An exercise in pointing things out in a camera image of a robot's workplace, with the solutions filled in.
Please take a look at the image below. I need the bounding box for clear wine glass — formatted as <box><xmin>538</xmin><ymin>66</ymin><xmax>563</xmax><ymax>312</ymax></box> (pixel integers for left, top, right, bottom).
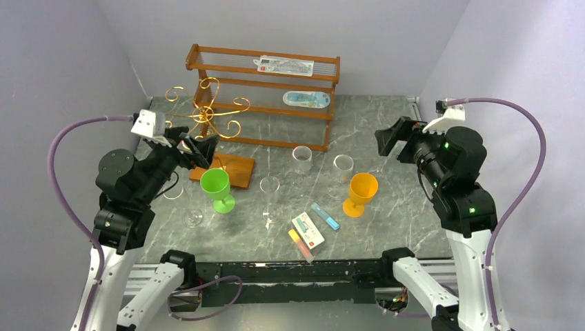
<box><xmin>163</xmin><ymin>183</ymin><xmax>204</xmax><ymax>228</ymax></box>
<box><xmin>331</xmin><ymin>154</ymin><xmax>354</xmax><ymax>183</ymax></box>
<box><xmin>292</xmin><ymin>146</ymin><xmax>313</xmax><ymax>174</ymax></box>

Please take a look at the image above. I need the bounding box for clear champagne flute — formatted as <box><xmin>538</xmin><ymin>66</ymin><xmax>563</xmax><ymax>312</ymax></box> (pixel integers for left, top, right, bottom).
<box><xmin>260</xmin><ymin>176</ymin><xmax>283</xmax><ymax>224</ymax></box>

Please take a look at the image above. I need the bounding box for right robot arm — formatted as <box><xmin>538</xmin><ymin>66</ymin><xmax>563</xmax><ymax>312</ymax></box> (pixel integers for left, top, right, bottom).
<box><xmin>375</xmin><ymin>117</ymin><xmax>510</xmax><ymax>330</ymax></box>

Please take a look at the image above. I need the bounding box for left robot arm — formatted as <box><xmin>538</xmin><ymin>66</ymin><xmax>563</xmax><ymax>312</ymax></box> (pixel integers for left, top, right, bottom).
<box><xmin>71</xmin><ymin>127</ymin><xmax>219</xmax><ymax>330</ymax></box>

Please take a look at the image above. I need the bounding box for green plastic goblet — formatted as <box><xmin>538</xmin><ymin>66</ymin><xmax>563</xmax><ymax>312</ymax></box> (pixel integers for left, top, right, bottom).
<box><xmin>200</xmin><ymin>168</ymin><xmax>235</xmax><ymax>214</ymax></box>

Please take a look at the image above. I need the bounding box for orange plastic goblet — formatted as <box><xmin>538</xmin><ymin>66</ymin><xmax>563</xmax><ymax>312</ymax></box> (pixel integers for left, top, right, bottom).
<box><xmin>342</xmin><ymin>172</ymin><xmax>379</xmax><ymax>218</ymax></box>

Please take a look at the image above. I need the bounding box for wooden two-tier shelf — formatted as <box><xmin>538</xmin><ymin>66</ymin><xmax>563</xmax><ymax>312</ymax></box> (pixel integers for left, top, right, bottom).
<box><xmin>186</xmin><ymin>44</ymin><xmax>341</xmax><ymax>152</ymax></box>

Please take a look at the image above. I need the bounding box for blue packaged item lower shelf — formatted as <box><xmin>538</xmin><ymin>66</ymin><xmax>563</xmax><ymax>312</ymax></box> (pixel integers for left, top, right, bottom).
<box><xmin>282</xmin><ymin>91</ymin><xmax>332</xmax><ymax>109</ymax></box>

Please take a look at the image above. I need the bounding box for blue marker pen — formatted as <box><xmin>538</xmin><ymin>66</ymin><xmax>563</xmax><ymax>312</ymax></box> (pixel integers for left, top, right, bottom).
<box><xmin>311</xmin><ymin>203</ymin><xmax>340</xmax><ymax>231</ymax></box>

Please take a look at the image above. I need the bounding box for packaged item top shelf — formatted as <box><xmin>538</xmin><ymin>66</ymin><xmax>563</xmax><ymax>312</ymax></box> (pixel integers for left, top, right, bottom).
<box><xmin>252</xmin><ymin>55</ymin><xmax>315</xmax><ymax>77</ymax></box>

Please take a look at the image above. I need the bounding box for small white teal box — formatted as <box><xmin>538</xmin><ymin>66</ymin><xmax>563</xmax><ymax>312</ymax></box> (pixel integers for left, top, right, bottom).
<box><xmin>292</xmin><ymin>212</ymin><xmax>325</xmax><ymax>250</ymax></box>

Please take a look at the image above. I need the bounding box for yellow pink marker pen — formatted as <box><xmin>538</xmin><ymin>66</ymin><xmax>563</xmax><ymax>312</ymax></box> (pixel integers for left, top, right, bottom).
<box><xmin>288</xmin><ymin>229</ymin><xmax>315</xmax><ymax>263</ymax></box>

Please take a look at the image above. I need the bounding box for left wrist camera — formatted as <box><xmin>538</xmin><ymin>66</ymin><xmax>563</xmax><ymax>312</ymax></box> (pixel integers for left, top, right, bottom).
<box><xmin>131</xmin><ymin>110</ymin><xmax>166</xmax><ymax>139</ymax></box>

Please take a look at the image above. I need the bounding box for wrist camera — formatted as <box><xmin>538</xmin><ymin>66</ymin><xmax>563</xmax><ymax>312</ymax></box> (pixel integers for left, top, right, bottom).
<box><xmin>131</xmin><ymin>110</ymin><xmax>166</xmax><ymax>139</ymax></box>
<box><xmin>422</xmin><ymin>99</ymin><xmax>466</xmax><ymax>135</ymax></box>

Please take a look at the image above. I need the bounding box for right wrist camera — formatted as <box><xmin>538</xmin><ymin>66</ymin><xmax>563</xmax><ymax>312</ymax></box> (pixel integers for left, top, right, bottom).
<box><xmin>422</xmin><ymin>99</ymin><xmax>466</xmax><ymax>135</ymax></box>

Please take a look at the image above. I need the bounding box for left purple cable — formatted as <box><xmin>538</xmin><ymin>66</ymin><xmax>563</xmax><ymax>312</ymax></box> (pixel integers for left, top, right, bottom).
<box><xmin>46</xmin><ymin>114</ymin><xmax>135</xmax><ymax>331</ymax></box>

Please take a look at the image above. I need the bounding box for black base frame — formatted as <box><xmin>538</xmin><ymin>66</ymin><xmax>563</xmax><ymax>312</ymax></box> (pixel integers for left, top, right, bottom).
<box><xmin>177</xmin><ymin>248</ymin><xmax>414</xmax><ymax>307</ymax></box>

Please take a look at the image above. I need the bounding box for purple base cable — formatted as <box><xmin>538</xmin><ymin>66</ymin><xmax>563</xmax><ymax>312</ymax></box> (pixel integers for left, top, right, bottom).
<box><xmin>166</xmin><ymin>274</ymin><xmax>244</xmax><ymax>321</ymax></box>

